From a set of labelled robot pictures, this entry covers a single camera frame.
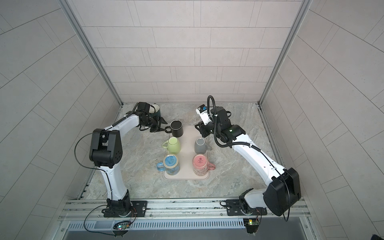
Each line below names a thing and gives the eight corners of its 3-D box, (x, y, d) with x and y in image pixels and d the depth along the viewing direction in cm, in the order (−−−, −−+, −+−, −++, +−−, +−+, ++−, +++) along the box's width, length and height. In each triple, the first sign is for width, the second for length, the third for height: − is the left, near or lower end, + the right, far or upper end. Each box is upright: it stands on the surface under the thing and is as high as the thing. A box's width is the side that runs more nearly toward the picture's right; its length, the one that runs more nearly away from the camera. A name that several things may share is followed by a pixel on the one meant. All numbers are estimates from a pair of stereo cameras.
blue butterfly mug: (158, 175, 83) (154, 168, 74) (161, 162, 88) (157, 154, 79) (179, 175, 83) (177, 168, 74) (180, 162, 88) (178, 154, 79)
